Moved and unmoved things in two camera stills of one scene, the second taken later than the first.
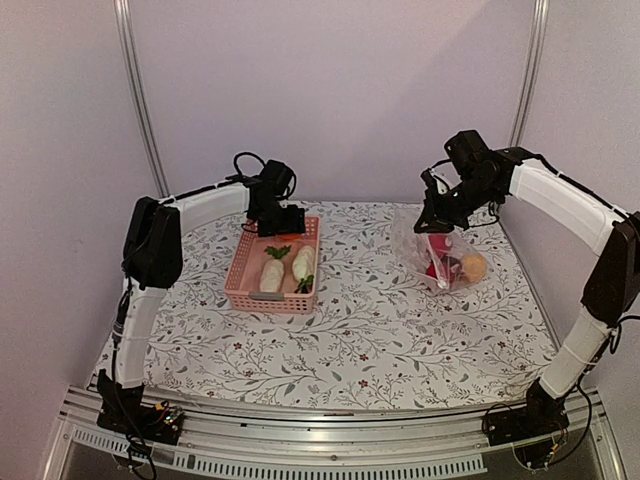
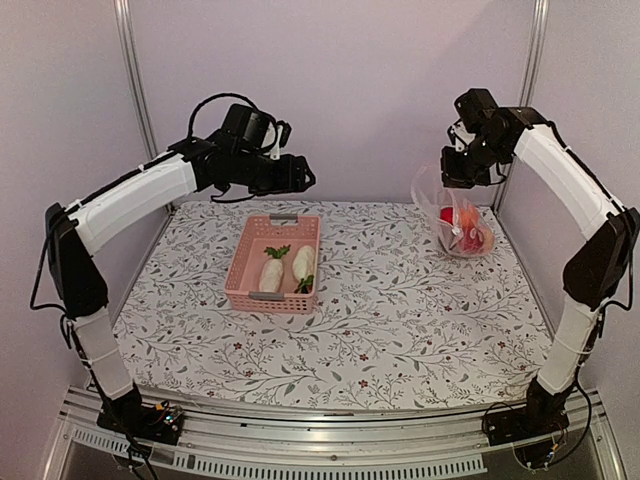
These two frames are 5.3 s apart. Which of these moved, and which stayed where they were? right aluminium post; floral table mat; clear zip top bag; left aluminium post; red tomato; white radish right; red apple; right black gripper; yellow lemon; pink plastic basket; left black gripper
Moved: yellow lemon; left black gripper; red apple; clear zip top bag; right black gripper; red tomato
Stayed: floral table mat; white radish right; pink plastic basket; right aluminium post; left aluminium post
